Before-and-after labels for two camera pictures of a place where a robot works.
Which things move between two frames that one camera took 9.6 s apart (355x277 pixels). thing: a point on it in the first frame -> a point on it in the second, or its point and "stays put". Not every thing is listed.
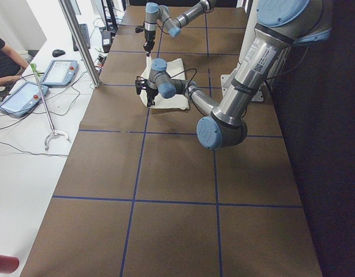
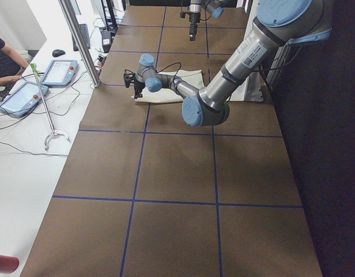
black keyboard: (84, 30) stays put
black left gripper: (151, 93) -> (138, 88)
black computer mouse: (57, 52) stays put
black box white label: (106, 42) stays put
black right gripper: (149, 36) -> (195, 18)
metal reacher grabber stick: (36, 74) stays put
